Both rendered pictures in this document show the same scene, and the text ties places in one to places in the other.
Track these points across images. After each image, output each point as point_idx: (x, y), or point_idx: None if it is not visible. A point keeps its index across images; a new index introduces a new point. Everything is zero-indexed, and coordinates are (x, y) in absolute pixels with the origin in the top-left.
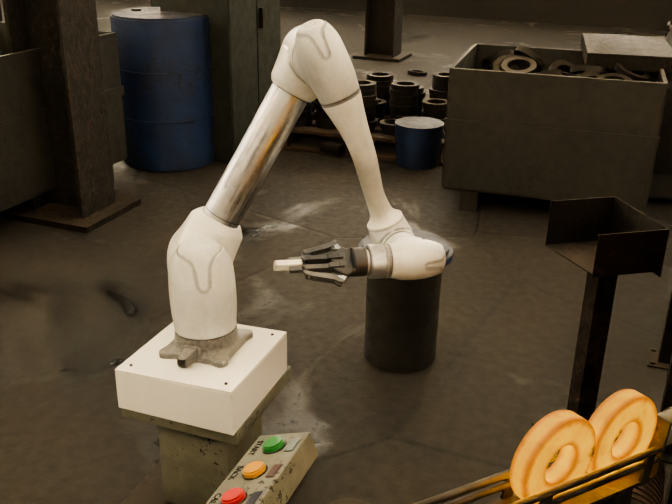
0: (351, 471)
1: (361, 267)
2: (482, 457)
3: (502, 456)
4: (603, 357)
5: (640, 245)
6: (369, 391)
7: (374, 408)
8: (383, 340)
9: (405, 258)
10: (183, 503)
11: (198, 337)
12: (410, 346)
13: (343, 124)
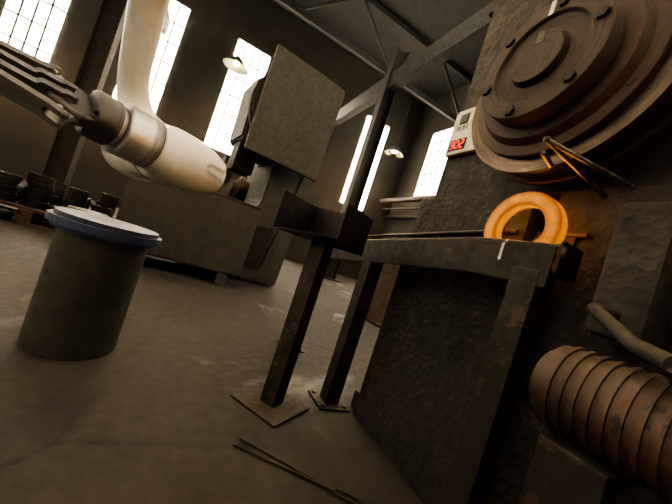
0: None
1: (111, 117)
2: (196, 440)
3: (217, 434)
4: (308, 323)
5: (361, 225)
6: (20, 383)
7: (28, 404)
8: (57, 320)
9: (185, 142)
10: None
11: None
12: (94, 328)
13: None
